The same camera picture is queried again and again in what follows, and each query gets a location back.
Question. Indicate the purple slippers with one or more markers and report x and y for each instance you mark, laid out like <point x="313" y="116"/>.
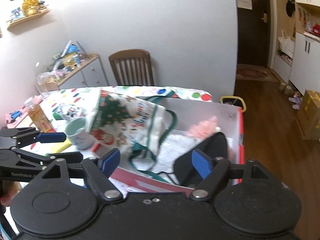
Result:
<point x="296" y="100"/>

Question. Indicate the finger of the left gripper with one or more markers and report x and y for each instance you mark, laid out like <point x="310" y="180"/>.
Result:
<point x="28" y="136"/>
<point x="18" y="159"/>

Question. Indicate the pale green ceramic mug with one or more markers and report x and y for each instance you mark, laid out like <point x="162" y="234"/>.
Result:
<point x="76" y="133"/>

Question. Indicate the brown wooden chair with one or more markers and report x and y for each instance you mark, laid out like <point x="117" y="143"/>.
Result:
<point x="132" y="67"/>

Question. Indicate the white drawer sideboard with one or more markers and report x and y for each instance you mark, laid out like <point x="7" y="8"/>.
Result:
<point x="91" y="73"/>

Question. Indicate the left human hand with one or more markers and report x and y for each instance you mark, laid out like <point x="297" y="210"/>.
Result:
<point x="10" y="190"/>

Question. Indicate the wooden wall shelf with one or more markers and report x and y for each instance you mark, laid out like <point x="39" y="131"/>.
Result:
<point x="12" y="23"/>

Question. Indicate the christmas print tote bag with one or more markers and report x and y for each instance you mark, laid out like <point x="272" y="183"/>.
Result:
<point x="130" y="129"/>

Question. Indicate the white tall cabinets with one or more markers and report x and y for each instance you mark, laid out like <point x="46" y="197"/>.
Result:
<point x="297" y="49"/>

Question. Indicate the pink mesh bath pouf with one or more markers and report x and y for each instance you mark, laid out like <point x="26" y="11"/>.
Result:
<point x="204" y="129"/>

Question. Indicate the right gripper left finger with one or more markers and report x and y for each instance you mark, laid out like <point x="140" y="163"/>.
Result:
<point x="97" y="174"/>

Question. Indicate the patterned entry rug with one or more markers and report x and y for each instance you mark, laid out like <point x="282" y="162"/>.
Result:
<point x="254" y="73"/>

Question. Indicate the orange tea plastic bottle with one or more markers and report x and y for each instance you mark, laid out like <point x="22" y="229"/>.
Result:
<point x="39" y="119"/>

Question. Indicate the brown cardboard box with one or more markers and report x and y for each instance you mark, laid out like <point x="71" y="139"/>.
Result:
<point x="307" y="118"/>

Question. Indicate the yellow rim trash bin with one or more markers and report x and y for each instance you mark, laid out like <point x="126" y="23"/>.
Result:
<point x="235" y="101"/>

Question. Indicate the balloon pattern tablecloth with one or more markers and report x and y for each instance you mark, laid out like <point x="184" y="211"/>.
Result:
<point x="100" y="109"/>

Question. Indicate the red white cardboard box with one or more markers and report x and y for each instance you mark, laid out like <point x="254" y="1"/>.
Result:
<point x="189" y="113"/>

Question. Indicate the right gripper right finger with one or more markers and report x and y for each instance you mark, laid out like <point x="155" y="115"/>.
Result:
<point x="214" y="174"/>

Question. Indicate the black soft cap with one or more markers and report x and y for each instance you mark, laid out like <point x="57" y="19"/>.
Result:
<point x="192" y="167"/>

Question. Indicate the yellow sponge cloth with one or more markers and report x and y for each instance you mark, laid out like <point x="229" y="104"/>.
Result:
<point x="59" y="147"/>

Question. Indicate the panda print snack bag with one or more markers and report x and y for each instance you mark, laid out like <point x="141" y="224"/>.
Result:
<point x="67" y="112"/>

